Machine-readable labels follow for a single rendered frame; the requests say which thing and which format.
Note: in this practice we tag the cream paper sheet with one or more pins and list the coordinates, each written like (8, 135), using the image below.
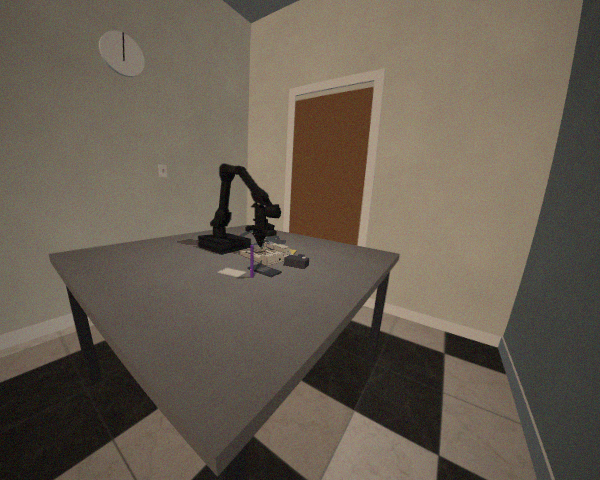
(232, 272)

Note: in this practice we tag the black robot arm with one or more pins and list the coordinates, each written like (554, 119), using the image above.
(223, 216)

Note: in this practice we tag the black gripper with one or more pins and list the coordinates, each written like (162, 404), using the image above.
(260, 225)

